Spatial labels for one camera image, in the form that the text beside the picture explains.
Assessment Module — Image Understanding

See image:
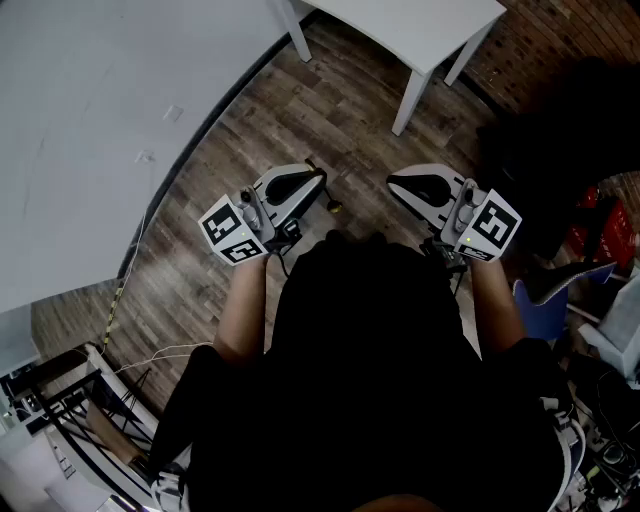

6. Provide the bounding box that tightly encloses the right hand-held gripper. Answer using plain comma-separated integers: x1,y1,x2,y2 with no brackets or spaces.
387,163,523,263

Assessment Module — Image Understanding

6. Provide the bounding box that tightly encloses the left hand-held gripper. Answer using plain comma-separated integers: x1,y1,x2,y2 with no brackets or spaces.
198,162,329,266

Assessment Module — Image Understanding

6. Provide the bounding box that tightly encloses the small gold spoon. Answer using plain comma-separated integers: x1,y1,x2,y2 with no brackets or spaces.
303,158,344,214

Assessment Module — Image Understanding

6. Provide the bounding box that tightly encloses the person's left forearm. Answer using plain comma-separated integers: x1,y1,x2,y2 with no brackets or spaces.
213,257,270,367

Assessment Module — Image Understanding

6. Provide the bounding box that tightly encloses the person's right forearm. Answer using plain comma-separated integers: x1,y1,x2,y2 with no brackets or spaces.
469,257,529,354

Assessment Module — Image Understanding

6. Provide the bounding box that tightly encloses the black chair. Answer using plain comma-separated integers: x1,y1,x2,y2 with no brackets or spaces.
474,57,640,261

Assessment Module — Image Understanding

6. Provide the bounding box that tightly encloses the blue chair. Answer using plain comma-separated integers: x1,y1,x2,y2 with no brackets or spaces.
513,261,617,342

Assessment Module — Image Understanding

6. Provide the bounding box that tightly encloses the red plastic object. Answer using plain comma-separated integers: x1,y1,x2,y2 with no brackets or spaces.
568,185,637,264

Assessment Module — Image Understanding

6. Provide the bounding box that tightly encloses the person's black clothing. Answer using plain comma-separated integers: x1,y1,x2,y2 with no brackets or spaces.
149,230,576,512

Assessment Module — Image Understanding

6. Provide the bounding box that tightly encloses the white table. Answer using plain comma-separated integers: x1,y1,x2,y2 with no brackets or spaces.
272,0,509,137

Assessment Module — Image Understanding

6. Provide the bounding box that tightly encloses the white plastic box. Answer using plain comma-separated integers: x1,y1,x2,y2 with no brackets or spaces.
578,272,640,387

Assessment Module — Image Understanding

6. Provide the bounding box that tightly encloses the black metal rack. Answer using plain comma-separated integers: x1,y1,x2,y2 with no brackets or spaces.
0,342,157,507

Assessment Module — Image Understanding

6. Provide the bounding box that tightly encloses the thin white cable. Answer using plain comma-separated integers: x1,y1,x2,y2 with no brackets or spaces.
113,341,214,376

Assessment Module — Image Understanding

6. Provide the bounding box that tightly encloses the yellow black striped cable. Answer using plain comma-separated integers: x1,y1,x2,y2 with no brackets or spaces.
101,286,125,352

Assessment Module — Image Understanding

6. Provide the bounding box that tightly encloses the white grey harness strap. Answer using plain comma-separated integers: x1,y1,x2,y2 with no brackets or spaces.
151,462,192,512
539,396,587,502

